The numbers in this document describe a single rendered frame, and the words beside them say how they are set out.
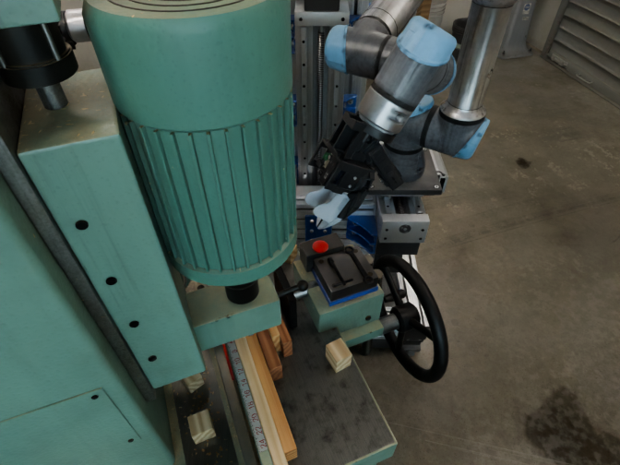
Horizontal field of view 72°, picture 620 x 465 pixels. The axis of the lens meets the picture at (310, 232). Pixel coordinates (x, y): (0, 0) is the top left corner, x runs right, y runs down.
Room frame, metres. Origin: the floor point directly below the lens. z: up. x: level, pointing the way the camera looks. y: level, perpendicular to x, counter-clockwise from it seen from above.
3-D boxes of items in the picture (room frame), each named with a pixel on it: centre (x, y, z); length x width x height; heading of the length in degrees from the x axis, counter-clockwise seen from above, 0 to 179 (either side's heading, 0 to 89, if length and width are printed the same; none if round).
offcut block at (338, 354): (0.38, -0.05, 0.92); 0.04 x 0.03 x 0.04; 29
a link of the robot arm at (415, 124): (1.07, -0.28, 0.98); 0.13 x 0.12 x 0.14; 59
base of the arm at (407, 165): (1.07, -0.28, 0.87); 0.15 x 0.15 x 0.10
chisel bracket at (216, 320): (0.40, 0.12, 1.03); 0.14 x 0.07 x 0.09; 112
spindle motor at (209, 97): (0.41, 0.11, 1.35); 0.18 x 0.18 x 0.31
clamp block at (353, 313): (0.53, -0.05, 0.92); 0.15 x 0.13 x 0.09; 22
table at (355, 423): (0.50, 0.03, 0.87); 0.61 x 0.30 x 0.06; 22
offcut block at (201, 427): (0.30, 0.20, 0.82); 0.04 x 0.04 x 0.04; 23
